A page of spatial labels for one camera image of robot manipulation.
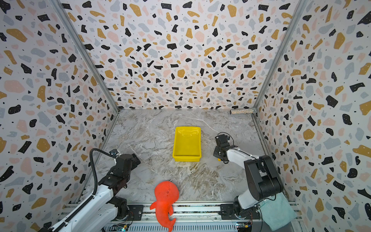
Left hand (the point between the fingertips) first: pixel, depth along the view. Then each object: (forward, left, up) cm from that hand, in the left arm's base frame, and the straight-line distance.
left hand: (129, 157), depth 83 cm
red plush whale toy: (-20, -23, -1) cm, 31 cm away
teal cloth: (-28, -79, -8) cm, 85 cm away
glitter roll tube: (+45, -86, -8) cm, 97 cm away
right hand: (+8, -53, -7) cm, 54 cm away
